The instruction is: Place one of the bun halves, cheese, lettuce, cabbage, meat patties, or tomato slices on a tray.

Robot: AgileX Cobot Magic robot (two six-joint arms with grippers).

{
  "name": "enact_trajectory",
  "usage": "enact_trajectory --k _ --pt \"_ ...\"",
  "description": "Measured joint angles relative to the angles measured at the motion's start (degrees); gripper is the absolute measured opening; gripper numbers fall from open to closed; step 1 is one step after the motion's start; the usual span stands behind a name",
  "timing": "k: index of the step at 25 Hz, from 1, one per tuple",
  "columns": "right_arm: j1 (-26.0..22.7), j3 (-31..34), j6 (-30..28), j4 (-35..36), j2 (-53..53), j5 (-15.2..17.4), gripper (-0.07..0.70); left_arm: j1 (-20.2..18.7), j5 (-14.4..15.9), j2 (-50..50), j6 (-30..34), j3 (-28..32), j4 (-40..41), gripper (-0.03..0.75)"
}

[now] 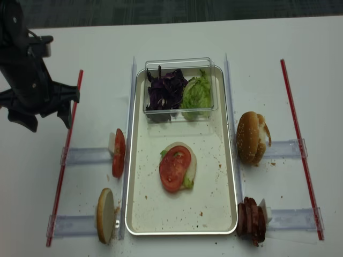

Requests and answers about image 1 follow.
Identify lettuce leaf under tomato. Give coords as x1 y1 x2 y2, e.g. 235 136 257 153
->
160 149 195 189

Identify red rod right side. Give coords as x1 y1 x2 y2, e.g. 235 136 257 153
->
280 59 324 241

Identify white rectangular tray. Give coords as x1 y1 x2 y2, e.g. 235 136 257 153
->
125 67 237 236

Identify clear cross rail upper right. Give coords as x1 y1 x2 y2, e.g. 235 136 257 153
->
263 139 308 159

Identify clear cross rail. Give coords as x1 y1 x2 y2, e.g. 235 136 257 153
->
263 139 308 159
267 208 324 231
46 215 98 238
65 147 113 165

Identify white pusher block at tomato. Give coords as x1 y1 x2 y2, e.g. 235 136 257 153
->
108 132 116 158

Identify sliced meat patties stack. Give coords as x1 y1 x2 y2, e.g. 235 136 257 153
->
236 196 267 247

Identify sesame bun outer half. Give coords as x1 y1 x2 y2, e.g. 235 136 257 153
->
236 111 259 163

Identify clear cross rail upper left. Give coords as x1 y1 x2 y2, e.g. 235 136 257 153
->
65 147 113 165

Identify upright pale bun slice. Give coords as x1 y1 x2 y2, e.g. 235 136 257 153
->
96 188 115 244

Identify clear long rail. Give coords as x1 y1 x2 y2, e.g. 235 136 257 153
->
224 53 243 203
117 57 137 240

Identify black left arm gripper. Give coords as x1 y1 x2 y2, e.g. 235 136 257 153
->
1 43 80 133

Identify upright tomato slices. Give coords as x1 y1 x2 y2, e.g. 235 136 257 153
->
112 128 126 178

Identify purple cabbage leaves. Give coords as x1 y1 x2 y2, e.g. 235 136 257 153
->
145 66 188 123

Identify bun slice on tray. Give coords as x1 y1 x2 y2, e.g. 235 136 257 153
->
160 142 198 190

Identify clear cross rail lower left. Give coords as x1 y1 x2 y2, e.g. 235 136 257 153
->
46 215 98 238

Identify green lettuce in box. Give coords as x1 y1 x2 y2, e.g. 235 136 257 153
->
180 69 212 109

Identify tomato slice on tray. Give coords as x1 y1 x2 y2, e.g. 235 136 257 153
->
159 145 191 193

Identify sesame bun half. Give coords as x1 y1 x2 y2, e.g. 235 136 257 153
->
252 114 272 165
236 111 259 163

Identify clear long rail right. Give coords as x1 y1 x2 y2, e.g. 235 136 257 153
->
224 53 243 203

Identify sesame bun inner half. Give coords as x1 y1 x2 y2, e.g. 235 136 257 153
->
252 114 272 165

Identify clear long rail left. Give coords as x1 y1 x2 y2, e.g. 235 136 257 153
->
117 57 137 240

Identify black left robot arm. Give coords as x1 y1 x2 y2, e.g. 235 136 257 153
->
1 1 80 132

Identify red rod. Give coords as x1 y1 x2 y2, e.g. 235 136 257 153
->
46 69 84 247
280 59 324 241

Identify clear plastic salad box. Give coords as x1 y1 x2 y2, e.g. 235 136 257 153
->
143 57 218 123

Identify clear cross rail lower right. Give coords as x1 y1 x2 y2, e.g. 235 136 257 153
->
267 208 324 231

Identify white pusher block at patties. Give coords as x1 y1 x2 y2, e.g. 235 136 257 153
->
258 198 272 226

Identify red rod left side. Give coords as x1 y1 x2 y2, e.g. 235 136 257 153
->
46 69 84 247

